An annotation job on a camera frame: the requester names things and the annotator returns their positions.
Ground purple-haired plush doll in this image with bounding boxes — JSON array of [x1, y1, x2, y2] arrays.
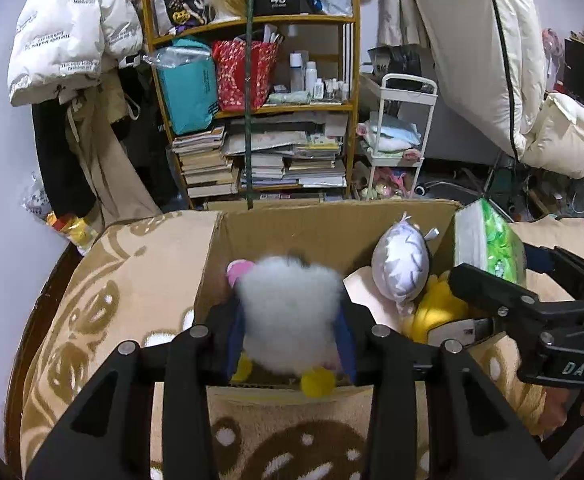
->
[[372, 212, 440, 311]]

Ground beige curtain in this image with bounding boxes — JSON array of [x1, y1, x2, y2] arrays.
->
[[377, 0, 427, 51]]

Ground pile of small plush toys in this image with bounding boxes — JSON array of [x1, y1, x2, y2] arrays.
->
[[354, 165, 415, 201]]

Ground green cloth pouch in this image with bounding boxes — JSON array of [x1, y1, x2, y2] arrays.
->
[[267, 91, 317, 106]]

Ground stack of books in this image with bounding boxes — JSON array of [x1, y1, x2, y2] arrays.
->
[[172, 127, 240, 198]]

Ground wooden shelf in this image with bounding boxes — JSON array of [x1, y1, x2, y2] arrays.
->
[[140, 0, 361, 211]]

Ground green tissue packet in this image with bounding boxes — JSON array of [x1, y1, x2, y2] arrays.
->
[[453, 197, 528, 288]]

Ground black hanging garment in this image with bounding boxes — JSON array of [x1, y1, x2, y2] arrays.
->
[[32, 65, 180, 216]]

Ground chrome chair base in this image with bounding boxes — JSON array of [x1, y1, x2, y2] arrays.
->
[[417, 165, 523, 221]]

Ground pink and white plush toy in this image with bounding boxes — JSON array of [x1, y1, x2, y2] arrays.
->
[[226, 255, 353, 400]]

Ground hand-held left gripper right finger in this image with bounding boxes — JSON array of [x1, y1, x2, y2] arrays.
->
[[334, 304, 555, 480]]

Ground row of cosmetic bottles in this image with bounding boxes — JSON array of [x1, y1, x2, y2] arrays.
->
[[289, 51, 353, 103]]

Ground printed plastic bag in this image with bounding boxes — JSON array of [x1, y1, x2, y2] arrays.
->
[[22, 172, 52, 216]]

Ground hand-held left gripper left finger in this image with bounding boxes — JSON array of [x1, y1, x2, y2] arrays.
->
[[26, 302, 246, 480]]

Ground yellow and red packet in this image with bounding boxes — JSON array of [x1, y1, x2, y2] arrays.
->
[[46, 210, 100, 253]]

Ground person's right hand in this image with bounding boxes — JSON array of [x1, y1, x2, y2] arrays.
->
[[542, 386, 580, 432]]

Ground yellow plush toy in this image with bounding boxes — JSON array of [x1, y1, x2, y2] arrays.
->
[[402, 270, 473, 343]]

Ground beige patterned blanket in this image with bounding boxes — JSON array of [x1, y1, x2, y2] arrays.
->
[[19, 210, 584, 480]]

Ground beige hanging garment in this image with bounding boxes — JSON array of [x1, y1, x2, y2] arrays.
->
[[64, 72, 163, 228]]

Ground red patterned bag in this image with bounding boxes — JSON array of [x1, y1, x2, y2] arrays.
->
[[212, 37, 280, 113]]

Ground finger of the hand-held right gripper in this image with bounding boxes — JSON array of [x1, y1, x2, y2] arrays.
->
[[522, 242, 584, 287], [447, 263, 584, 334]]

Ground white puffer jacket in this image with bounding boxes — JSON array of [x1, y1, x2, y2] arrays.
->
[[8, 0, 145, 107]]

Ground cream padded coat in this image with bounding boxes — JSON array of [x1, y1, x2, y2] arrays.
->
[[402, 0, 584, 181]]

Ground teal bag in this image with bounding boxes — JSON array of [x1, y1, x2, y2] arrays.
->
[[157, 37, 220, 136]]

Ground cardboard box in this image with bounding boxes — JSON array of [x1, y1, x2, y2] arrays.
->
[[192, 199, 473, 391]]

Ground green pole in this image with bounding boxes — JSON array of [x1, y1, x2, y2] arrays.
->
[[244, 0, 261, 211]]

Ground folded cloths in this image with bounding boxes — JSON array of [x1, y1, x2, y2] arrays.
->
[[356, 112, 423, 163]]

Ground white rolling cart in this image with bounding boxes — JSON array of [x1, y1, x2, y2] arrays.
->
[[354, 73, 439, 201]]

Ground pile of magazines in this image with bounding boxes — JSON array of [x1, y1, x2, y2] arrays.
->
[[222, 112, 349, 203]]

